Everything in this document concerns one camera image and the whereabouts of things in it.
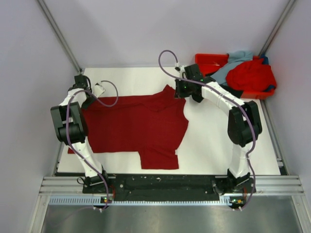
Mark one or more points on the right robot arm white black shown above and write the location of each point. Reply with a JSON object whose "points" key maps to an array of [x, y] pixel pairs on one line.
{"points": [[243, 128]]}

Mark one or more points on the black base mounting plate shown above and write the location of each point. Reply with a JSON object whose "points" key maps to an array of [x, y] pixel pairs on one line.
{"points": [[156, 187]]}

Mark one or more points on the black t shirt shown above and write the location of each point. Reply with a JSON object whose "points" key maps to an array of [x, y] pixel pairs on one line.
{"points": [[233, 92]]}

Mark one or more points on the left aluminium corner post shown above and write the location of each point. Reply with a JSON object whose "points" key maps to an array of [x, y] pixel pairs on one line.
{"points": [[59, 35]]}

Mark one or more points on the aluminium corner post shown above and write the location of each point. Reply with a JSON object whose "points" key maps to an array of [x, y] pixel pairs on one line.
{"points": [[59, 35], [290, 5]]}

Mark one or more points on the right aluminium corner post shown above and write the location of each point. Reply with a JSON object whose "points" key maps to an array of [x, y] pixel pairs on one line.
{"points": [[290, 5]]}

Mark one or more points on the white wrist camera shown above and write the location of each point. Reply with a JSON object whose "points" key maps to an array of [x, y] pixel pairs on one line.
{"points": [[179, 68], [98, 90]]}

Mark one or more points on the bright red t shirt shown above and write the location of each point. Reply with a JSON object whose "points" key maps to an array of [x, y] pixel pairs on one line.
{"points": [[252, 76]]}

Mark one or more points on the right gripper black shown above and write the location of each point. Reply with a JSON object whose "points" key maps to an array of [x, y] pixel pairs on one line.
{"points": [[179, 94]]}

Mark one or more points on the right aluminium side rail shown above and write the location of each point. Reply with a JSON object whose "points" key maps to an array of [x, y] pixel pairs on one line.
{"points": [[276, 146]]}

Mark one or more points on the grey slotted cable duct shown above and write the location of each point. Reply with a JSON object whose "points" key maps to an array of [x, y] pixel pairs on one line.
{"points": [[100, 201]]}

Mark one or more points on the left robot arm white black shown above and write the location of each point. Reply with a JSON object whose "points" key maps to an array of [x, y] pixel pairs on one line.
{"points": [[96, 178]]}

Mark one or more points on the light blue t shirt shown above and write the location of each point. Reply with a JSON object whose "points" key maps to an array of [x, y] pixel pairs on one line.
{"points": [[234, 59]]}

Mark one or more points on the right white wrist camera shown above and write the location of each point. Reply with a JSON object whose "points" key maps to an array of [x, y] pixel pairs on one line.
{"points": [[179, 68]]}

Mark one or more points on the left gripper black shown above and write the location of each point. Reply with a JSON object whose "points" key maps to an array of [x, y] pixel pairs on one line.
{"points": [[85, 106]]}

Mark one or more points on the red plastic bin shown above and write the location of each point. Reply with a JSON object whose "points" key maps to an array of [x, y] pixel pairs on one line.
{"points": [[209, 63]]}

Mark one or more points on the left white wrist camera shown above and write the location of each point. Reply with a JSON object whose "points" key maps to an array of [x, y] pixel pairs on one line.
{"points": [[98, 90]]}

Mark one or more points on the dark red t shirt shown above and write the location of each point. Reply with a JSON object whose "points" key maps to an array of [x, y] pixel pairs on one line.
{"points": [[152, 125]]}

